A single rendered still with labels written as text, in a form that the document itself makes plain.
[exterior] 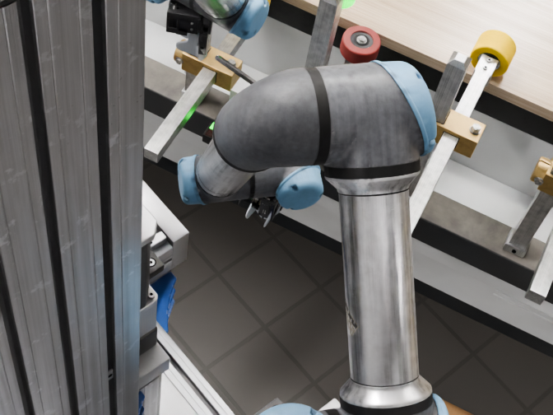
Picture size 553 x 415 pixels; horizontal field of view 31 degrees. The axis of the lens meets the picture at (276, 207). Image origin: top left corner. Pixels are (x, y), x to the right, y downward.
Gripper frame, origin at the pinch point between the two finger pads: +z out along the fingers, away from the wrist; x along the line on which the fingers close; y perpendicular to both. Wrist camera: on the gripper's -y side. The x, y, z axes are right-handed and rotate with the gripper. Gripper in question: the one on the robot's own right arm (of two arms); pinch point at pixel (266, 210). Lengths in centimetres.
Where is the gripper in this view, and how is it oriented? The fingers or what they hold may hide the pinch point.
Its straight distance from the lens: 190.1
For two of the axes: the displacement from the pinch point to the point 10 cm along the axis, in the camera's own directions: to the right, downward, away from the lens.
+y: -4.4, 7.2, -5.4
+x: 8.9, 4.3, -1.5
